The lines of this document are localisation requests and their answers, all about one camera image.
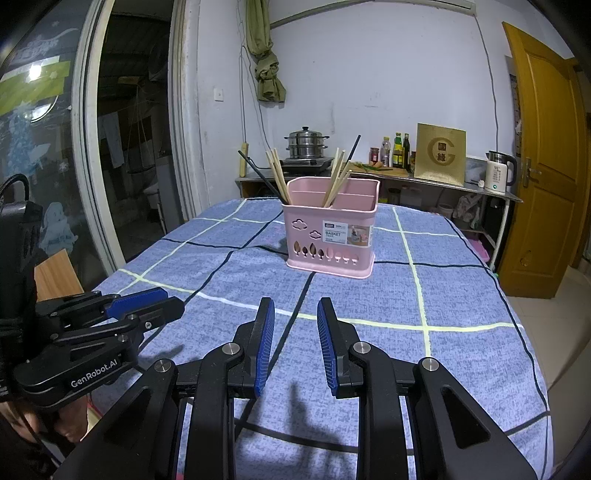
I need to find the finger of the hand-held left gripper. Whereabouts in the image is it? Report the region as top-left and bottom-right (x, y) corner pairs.
(51, 296), (186, 348)
(37, 286), (170, 324)

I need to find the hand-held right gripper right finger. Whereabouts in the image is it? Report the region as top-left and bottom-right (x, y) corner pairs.
(316, 296), (539, 480)

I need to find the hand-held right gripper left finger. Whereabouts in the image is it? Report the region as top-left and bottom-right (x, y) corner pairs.
(54, 296), (276, 480)

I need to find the pink plastic utensil basket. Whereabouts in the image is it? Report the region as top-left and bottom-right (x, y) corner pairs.
(283, 176), (382, 280)

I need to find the black chopstick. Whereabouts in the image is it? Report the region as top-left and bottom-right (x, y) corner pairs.
(237, 148), (286, 203)
(342, 134), (362, 178)

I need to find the brown wooden board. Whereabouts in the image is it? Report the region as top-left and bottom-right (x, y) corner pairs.
(34, 248), (85, 301)

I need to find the blue checked cloth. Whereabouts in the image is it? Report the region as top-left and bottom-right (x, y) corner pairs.
(90, 198), (552, 480)

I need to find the white hanging garment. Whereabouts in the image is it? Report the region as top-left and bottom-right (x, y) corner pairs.
(102, 111), (125, 169)

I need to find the black induction cooker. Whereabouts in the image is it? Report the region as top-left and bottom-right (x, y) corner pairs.
(281, 156), (334, 172)

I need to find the wooden cutting board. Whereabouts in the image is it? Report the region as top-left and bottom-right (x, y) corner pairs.
(346, 161), (414, 178)

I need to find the steel counter table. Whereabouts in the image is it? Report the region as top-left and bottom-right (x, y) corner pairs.
(235, 157), (525, 273)

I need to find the gold square box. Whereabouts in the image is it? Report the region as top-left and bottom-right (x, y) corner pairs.
(413, 122), (467, 186)

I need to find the steel steamer pot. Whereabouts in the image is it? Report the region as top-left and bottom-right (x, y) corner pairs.
(284, 127), (329, 160)

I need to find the yellow wooden door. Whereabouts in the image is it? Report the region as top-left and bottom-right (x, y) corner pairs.
(496, 21), (589, 298)

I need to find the white electric kettle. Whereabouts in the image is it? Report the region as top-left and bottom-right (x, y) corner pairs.
(484, 150), (518, 193)

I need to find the green hanging cloth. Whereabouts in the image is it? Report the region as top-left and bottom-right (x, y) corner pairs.
(245, 0), (287, 103)

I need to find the white sliding door frame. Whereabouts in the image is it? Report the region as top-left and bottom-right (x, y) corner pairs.
(69, 0), (204, 278)

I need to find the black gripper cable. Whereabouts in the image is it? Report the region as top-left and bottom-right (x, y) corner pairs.
(0, 173), (31, 206)

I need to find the black wall cable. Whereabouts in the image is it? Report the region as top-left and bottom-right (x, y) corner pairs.
(473, 14), (504, 155)

